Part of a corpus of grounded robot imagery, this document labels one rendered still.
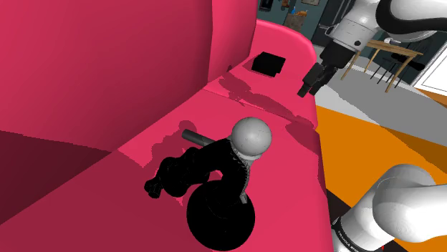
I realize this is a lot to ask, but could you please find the red sofa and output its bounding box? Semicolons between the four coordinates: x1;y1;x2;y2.
0;0;335;252

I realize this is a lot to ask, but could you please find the white door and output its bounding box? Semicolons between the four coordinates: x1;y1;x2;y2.
411;45;447;96

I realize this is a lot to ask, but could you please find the brown cabinet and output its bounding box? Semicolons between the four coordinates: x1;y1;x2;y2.
282;9;309;32

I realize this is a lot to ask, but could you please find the black lamp with grey globe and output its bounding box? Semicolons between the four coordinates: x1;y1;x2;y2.
143;117;273;252

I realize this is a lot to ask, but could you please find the wooden table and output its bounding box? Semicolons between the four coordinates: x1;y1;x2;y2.
340;39;426;94

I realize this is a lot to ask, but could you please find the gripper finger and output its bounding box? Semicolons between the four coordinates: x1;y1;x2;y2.
297;64;325;99
308;67;338;96

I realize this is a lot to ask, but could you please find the black chair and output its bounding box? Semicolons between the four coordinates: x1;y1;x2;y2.
370;41;428;85

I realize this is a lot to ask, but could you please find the black flat square thing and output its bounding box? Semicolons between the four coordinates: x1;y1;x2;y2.
250;51;287;78

